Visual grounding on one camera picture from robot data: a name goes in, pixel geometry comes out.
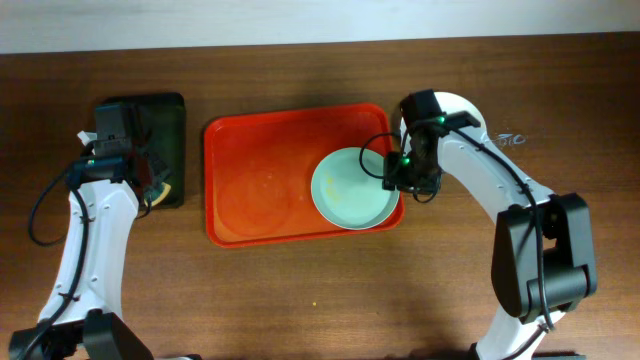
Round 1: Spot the black plastic tray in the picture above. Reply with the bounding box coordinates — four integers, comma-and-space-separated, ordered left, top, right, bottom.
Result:
97, 92, 186, 209

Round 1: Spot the white round plate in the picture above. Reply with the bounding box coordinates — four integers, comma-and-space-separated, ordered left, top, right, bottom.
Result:
399, 91, 487, 139

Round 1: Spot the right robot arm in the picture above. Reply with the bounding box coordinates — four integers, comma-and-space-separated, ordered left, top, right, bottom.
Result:
385, 110, 597, 359

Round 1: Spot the red plastic serving tray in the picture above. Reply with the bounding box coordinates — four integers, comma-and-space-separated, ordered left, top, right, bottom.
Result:
203, 103, 392, 248

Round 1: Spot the light blue plate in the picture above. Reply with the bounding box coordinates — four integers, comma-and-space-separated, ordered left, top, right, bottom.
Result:
310, 147, 400, 231

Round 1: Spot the green and yellow sponge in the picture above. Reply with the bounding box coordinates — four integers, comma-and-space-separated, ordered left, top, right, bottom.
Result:
143, 182, 171, 207

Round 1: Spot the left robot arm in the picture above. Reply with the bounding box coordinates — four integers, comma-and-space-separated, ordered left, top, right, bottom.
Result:
9, 101, 186, 359

